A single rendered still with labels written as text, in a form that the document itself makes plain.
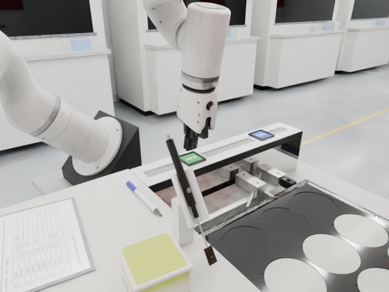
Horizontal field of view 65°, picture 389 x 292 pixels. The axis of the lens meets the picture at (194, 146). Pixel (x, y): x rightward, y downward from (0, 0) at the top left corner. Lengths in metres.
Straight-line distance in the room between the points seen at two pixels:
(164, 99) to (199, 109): 3.12
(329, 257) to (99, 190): 0.47
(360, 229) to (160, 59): 3.18
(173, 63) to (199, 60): 3.13
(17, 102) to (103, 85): 2.63
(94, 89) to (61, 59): 0.43
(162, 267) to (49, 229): 0.26
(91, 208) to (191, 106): 0.30
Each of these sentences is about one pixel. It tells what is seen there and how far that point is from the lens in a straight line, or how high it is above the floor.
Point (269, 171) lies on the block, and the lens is 0.86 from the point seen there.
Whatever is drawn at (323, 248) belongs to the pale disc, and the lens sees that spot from 0.66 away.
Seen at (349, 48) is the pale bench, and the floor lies 0.52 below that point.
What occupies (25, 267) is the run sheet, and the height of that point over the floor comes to 0.97.
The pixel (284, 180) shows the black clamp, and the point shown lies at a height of 0.90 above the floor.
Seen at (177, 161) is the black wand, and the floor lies 1.11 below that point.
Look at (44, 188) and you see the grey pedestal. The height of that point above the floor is 0.82.
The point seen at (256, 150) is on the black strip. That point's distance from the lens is 0.87.
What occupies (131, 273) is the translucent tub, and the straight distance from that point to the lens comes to 0.40.
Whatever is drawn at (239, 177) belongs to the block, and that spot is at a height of 0.91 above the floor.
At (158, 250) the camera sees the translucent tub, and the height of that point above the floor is 1.03.
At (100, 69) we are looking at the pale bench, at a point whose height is 0.71.
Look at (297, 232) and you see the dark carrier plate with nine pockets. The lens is 0.68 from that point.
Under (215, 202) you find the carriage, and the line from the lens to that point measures 0.76.
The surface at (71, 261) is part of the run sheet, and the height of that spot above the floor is 0.97.
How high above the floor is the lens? 1.32
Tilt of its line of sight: 25 degrees down
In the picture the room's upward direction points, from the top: straight up
